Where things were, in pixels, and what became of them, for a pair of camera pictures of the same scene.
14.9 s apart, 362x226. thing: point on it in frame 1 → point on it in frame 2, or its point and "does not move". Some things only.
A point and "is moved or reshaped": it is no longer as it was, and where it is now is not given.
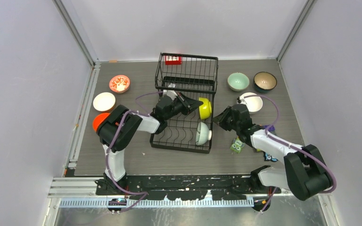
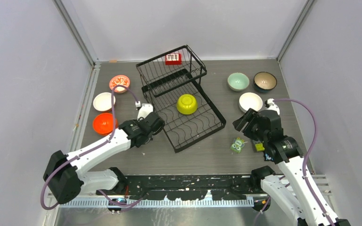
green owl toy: (237, 145) does not move
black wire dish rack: (195, 75) is moved or reshaped
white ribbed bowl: (255, 103) does not move
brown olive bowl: (264, 82) does not move
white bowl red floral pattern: (119, 84) does not move
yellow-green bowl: (205, 109) is moved or reshaped
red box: (170, 60) does not move
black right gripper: (221, 120) → (250, 116)
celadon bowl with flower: (238, 81) does not move
